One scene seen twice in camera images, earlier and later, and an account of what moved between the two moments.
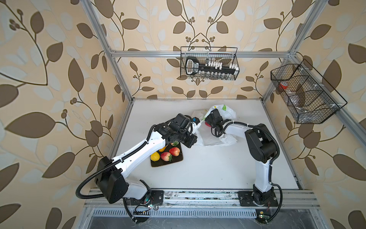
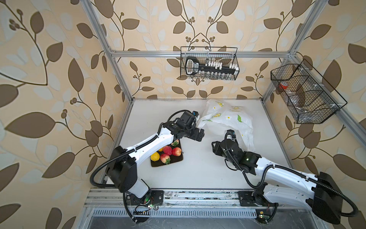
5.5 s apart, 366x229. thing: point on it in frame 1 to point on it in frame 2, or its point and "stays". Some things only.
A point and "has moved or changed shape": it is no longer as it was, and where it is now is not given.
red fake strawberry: (175, 143) stays
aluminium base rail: (289, 199) stays
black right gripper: (208, 119) to (216, 148)
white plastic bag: (210, 128) has moved or changed shape
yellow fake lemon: (155, 156) stays
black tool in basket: (193, 67) stays
